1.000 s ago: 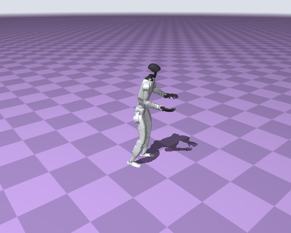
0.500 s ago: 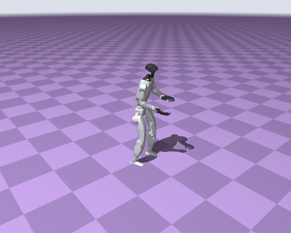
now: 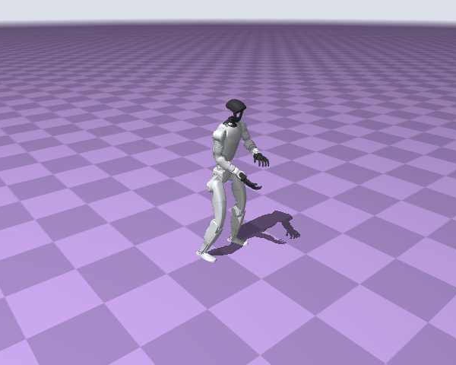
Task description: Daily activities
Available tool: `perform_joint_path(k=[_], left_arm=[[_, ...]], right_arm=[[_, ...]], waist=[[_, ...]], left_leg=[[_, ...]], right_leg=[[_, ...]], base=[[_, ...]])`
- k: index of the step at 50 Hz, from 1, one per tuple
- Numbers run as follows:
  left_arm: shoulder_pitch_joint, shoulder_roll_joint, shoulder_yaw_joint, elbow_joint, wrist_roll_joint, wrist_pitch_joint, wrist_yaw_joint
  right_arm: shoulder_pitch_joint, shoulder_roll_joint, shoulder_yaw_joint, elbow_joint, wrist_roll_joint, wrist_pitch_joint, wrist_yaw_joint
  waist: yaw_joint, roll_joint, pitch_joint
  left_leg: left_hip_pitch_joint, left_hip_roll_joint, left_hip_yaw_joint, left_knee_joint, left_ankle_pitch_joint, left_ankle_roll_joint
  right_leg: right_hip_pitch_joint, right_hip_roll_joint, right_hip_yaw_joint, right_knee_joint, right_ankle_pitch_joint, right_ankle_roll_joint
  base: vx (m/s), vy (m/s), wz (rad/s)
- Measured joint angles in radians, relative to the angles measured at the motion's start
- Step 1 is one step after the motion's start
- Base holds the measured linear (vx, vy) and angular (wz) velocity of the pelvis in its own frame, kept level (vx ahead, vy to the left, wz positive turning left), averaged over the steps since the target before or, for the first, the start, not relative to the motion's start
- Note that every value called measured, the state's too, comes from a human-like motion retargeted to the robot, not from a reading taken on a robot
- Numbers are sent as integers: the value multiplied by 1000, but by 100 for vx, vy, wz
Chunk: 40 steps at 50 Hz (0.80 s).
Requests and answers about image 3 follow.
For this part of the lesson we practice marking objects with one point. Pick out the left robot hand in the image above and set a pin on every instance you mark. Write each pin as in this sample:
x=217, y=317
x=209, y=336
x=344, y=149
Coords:
x=260, y=159

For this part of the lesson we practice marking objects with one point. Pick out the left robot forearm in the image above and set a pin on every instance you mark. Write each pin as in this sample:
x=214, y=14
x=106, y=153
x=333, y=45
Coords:
x=253, y=148

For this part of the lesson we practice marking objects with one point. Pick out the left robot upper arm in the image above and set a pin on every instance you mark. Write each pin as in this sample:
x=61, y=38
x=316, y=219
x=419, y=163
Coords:
x=245, y=135

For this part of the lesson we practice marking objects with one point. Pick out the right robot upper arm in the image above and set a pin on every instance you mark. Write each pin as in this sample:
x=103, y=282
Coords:
x=219, y=136

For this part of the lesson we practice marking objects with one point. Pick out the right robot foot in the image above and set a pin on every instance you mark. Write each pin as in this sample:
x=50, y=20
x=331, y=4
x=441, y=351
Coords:
x=206, y=256

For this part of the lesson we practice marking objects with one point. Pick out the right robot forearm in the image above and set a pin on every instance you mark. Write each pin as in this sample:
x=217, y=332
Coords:
x=226, y=165

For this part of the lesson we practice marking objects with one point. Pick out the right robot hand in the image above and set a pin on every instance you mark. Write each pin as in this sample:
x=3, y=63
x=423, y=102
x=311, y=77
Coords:
x=247, y=182

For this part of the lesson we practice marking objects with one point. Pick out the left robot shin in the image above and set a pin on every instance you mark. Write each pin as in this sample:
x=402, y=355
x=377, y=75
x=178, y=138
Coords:
x=236, y=223

